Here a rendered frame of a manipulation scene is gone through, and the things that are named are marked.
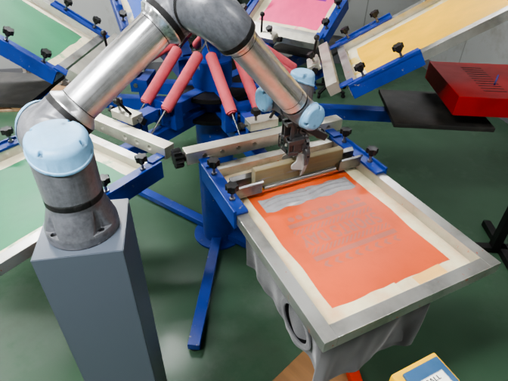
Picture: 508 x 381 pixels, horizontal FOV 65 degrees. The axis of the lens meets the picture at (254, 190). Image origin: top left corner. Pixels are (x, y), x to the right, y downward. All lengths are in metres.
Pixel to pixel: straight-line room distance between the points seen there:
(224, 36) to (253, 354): 1.58
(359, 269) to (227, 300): 1.22
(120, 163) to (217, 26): 0.89
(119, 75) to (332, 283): 0.74
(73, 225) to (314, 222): 0.73
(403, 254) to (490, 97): 1.00
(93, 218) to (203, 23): 0.45
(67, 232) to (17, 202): 0.67
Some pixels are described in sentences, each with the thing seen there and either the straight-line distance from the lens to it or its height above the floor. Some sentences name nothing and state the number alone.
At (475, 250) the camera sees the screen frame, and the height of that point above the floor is 0.99.
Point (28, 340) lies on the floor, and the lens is 2.39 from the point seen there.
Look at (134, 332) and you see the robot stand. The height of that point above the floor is 0.92.
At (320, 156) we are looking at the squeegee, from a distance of 1.44.
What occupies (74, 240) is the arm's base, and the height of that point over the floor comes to 1.23.
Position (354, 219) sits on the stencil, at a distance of 1.34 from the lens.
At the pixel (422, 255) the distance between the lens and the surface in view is 1.28.
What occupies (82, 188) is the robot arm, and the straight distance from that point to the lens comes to 0.84.
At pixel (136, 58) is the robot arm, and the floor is 1.51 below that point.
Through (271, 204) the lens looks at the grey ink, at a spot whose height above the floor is 0.96.
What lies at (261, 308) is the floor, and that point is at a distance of 2.25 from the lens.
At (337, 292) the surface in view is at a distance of 1.11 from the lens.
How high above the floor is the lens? 1.80
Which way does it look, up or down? 37 degrees down
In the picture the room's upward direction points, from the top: 1 degrees clockwise
